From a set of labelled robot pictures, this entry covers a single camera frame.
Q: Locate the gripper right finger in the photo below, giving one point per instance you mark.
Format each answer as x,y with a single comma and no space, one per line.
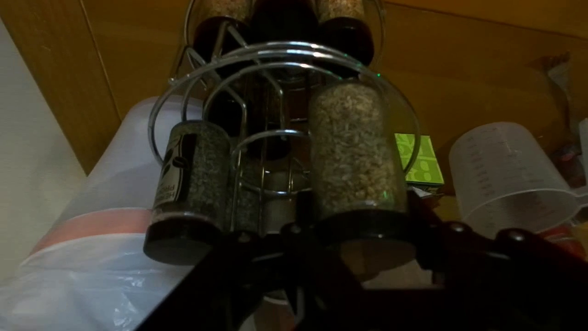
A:
505,285

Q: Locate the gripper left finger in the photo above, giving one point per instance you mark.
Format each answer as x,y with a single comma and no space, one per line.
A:
257,276

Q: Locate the labelled spice bottle green herbs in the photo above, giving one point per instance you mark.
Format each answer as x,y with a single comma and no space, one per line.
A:
202,170

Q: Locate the spice bottle with pale seeds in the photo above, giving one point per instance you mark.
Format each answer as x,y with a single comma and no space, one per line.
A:
353,151

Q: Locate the spice bottle with dark cap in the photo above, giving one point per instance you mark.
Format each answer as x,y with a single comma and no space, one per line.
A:
347,39
216,32

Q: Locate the red packet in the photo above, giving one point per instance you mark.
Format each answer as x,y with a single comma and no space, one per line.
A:
567,239

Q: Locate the translucent plastic measuring jug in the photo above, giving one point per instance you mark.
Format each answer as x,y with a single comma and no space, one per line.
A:
505,179

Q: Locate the green printed box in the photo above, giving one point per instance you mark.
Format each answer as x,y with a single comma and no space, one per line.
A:
425,163

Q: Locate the bin with white plastic bag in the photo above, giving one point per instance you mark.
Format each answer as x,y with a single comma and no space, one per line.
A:
92,239

